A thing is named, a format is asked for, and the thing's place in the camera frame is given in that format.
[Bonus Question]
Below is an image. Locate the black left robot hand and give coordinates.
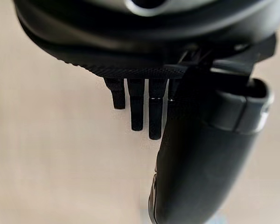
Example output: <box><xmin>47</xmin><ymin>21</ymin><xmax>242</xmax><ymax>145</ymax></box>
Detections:
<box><xmin>10</xmin><ymin>0</ymin><xmax>280</xmax><ymax>224</ymax></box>

